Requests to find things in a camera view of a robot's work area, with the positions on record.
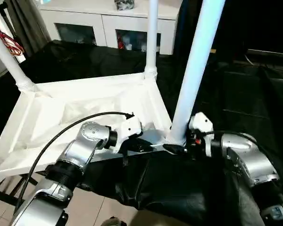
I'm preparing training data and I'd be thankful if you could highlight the white plastic table leg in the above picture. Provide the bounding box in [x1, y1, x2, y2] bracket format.
[143, 0, 160, 80]
[0, 27, 36, 93]
[166, 0, 227, 146]

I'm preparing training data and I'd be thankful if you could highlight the white plastic table top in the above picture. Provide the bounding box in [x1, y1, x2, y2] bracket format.
[0, 71, 180, 187]

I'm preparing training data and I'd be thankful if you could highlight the black plastic mat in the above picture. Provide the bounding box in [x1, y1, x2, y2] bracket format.
[0, 39, 283, 226]

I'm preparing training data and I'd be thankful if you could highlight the white cabinet with glass doors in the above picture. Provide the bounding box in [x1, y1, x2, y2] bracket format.
[38, 0, 183, 55]

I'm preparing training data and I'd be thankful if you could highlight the dark object on cabinet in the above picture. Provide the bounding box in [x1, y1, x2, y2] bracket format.
[114, 0, 135, 11]

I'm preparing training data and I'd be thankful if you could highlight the grey curtain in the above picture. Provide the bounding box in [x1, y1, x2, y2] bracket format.
[8, 0, 53, 53]

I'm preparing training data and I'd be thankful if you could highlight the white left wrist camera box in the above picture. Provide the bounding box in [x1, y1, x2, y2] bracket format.
[113, 115, 144, 154]

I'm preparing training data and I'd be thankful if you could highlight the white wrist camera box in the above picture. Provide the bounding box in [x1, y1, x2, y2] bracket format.
[113, 115, 144, 154]
[188, 112, 215, 158]

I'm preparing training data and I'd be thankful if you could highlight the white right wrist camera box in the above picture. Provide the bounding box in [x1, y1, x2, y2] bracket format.
[188, 112, 215, 158]

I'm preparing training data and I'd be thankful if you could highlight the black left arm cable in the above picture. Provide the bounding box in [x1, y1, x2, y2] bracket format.
[14, 112, 135, 218]

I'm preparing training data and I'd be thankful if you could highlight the black horizontal rail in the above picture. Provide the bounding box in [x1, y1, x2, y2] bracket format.
[245, 48, 283, 59]

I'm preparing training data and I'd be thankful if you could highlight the black metal table frame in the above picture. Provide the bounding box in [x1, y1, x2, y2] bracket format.
[0, 175, 39, 206]

